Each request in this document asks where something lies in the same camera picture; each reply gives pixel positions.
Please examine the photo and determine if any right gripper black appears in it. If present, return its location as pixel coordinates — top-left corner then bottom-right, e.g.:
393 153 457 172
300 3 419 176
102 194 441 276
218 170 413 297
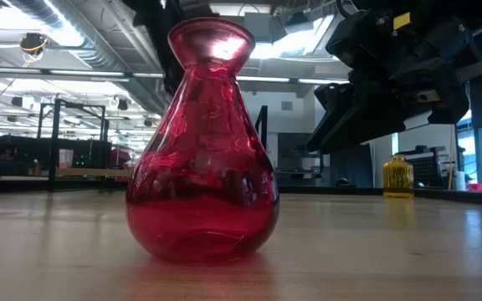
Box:
306 8 482 156

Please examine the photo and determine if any large red bulbous glass vase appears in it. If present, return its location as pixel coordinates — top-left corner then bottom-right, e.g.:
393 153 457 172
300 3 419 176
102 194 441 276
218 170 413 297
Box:
125 17 280 264

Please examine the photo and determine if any black metal rack shelf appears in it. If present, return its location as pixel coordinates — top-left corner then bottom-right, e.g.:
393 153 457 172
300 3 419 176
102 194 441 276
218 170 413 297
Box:
31 136 113 171

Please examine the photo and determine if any black metal wood shelf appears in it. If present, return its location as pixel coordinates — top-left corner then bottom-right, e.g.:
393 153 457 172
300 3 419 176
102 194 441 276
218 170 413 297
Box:
35 98 269 194

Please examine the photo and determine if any small yellow textured glass vase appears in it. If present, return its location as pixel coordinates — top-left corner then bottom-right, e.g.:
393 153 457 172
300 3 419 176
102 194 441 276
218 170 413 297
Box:
382 154 415 199

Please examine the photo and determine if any black pegboard rack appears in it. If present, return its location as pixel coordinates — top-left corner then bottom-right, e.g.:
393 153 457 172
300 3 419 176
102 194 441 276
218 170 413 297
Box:
398 145 456 189

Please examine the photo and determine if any yellow vertical pole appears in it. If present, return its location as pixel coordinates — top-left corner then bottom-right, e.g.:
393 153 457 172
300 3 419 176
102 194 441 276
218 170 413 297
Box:
449 124 456 191

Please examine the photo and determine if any long light bar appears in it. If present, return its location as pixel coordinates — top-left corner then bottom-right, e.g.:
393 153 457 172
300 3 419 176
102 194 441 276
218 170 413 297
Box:
0 65 351 86

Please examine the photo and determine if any orange white box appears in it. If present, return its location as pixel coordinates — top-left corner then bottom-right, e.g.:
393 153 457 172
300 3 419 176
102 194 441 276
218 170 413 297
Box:
59 148 75 169

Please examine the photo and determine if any black yellow ceiling reel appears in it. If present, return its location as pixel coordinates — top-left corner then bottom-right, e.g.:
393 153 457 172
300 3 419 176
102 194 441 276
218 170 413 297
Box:
18 32 49 57

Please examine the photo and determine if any person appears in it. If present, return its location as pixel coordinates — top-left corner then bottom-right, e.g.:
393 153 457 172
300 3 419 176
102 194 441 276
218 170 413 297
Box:
0 143 19 165

